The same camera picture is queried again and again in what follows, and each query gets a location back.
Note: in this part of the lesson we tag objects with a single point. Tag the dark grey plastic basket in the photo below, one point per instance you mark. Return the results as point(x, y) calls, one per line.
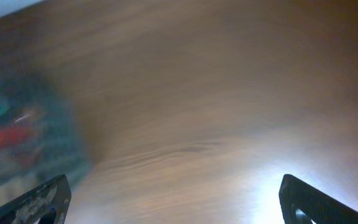
point(38, 136)

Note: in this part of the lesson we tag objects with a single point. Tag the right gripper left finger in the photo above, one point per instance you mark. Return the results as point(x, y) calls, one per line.
point(48, 204)

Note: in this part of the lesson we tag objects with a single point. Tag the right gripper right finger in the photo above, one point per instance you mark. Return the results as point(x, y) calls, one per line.
point(302, 203)

